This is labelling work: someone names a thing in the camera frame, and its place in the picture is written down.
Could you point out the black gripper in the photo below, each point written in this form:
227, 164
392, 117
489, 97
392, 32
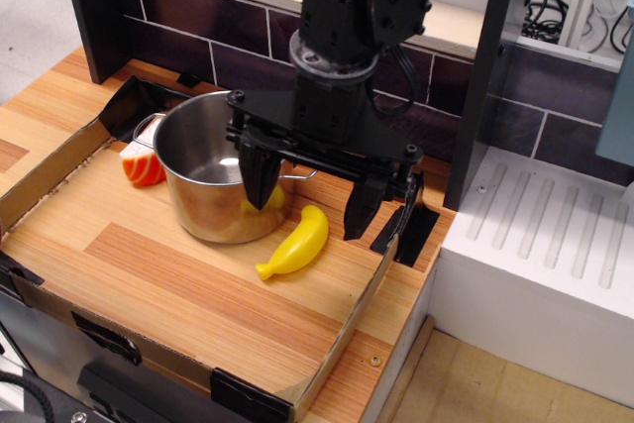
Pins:
329, 124

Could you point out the stainless steel pot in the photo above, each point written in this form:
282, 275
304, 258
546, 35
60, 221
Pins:
203, 175

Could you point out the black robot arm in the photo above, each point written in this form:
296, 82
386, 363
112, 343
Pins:
344, 38

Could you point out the cardboard fence with black tape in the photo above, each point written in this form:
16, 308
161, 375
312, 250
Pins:
79, 240

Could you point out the yellow toy banana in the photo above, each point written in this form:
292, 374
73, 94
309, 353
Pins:
301, 247

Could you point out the orange salmon sushi toy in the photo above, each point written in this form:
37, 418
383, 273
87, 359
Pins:
139, 161

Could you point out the dark brick backsplash shelf unit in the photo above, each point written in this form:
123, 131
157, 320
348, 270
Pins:
235, 43

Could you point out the brass screw in table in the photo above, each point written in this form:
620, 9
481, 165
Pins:
375, 361

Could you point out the white toy sink drainboard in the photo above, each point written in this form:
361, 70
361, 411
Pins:
537, 268

